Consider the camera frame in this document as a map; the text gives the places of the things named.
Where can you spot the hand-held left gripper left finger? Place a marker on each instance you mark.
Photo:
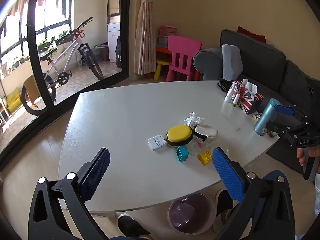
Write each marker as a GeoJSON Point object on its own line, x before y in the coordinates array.
{"type": "Point", "coordinates": [96, 172]}

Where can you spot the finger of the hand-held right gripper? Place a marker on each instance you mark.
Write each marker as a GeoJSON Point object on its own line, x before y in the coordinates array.
{"type": "Point", "coordinates": [281, 108]}
{"type": "Point", "coordinates": [277, 127]}

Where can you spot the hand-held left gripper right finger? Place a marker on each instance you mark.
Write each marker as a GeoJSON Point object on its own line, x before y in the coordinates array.
{"type": "Point", "coordinates": [227, 175]}

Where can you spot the purple translucent trash bin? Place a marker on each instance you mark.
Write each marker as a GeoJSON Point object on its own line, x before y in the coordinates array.
{"type": "Point", "coordinates": [190, 220]}

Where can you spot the white card device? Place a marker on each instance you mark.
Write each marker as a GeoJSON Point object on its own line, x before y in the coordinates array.
{"type": "Point", "coordinates": [157, 143]}

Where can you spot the person's right hand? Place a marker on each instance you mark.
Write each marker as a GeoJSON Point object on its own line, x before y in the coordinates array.
{"type": "Point", "coordinates": [300, 157]}

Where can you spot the teal metal bottle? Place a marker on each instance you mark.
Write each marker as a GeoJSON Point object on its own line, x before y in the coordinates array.
{"type": "Point", "coordinates": [265, 120]}

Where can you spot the small metallic object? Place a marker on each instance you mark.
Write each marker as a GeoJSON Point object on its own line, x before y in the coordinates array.
{"type": "Point", "coordinates": [257, 117]}

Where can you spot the yellow toy block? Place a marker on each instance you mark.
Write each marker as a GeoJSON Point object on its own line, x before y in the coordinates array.
{"type": "Point", "coordinates": [205, 158]}

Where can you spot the dark rug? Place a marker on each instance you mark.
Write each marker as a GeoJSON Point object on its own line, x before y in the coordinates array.
{"type": "Point", "coordinates": [282, 157]}

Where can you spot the flag print tissue box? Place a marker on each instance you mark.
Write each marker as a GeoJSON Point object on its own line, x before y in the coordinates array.
{"type": "Point", "coordinates": [247, 98]}

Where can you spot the clear round plastic dish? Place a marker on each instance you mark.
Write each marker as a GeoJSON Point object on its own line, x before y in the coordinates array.
{"type": "Point", "coordinates": [200, 146]}

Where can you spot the small green-capped white tube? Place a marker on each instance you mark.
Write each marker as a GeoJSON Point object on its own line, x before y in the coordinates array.
{"type": "Point", "coordinates": [235, 100]}

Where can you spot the cream zip pouch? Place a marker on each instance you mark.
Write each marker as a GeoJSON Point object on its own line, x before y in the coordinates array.
{"type": "Point", "coordinates": [206, 131]}

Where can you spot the teal toy block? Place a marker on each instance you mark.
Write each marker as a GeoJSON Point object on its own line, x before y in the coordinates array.
{"type": "Point", "coordinates": [182, 155]}

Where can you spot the white squeeze tube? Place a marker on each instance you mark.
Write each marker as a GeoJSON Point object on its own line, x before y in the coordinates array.
{"type": "Point", "coordinates": [228, 93]}

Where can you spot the grey sofa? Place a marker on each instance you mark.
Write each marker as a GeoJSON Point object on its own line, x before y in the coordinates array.
{"type": "Point", "coordinates": [262, 55]}

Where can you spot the yellow round zip pouch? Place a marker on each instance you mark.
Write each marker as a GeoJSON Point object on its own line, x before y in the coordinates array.
{"type": "Point", "coordinates": [178, 133]}

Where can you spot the large crumpled white tissue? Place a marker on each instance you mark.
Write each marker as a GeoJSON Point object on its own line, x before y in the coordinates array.
{"type": "Point", "coordinates": [193, 119]}

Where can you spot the light grey pillow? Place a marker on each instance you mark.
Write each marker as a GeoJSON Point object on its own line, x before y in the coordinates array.
{"type": "Point", "coordinates": [232, 60]}

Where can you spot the red cushion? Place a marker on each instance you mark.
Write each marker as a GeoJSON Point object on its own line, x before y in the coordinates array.
{"type": "Point", "coordinates": [252, 35]}

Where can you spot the brown cardboard box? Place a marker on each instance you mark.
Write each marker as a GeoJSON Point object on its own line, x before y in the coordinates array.
{"type": "Point", "coordinates": [31, 86]}

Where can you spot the yellow crate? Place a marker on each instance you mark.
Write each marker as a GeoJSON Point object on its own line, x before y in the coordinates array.
{"type": "Point", "coordinates": [13, 101]}

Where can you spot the pink child chair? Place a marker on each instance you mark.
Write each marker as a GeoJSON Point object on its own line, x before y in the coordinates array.
{"type": "Point", "coordinates": [183, 46]}

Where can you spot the dark low shelf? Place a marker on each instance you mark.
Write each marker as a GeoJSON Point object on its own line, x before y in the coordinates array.
{"type": "Point", "coordinates": [102, 52]}

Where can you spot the black folded cart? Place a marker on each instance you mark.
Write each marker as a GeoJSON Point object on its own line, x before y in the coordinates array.
{"type": "Point", "coordinates": [118, 52]}

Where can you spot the yellow child stool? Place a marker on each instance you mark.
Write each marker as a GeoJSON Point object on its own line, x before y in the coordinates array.
{"type": "Point", "coordinates": [163, 63]}

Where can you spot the white bicycle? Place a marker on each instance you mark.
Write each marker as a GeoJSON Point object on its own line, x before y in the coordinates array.
{"type": "Point", "coordinates": [67, 50]}

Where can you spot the red child table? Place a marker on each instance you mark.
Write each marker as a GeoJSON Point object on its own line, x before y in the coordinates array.
{"type": "Point", "coordinates": [161, 48]}

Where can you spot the green plants planter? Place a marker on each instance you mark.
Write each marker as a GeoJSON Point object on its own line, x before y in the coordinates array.
{"type": "Point", "coordinates": [47, 45]}

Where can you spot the grey storage box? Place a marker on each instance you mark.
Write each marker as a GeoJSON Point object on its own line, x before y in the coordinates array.
{"type": "Point", "coordinates": [163, 40]}

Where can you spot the pink storage box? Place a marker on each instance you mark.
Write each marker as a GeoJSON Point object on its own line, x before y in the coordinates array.
{"type": "Point", "coordinates": [168, 31]}

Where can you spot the white cabinet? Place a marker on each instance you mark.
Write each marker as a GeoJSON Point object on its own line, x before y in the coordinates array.
{"type": "Point", "coordinates": [113, 35]}

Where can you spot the beige curtain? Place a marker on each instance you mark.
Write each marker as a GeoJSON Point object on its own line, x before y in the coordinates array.
{"type": "Point", "coordinates": [145, 30]}

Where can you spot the black sliding door frame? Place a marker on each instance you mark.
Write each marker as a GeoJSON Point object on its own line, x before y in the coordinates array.
{"type": "Point", "coordinates": [125, 30]}

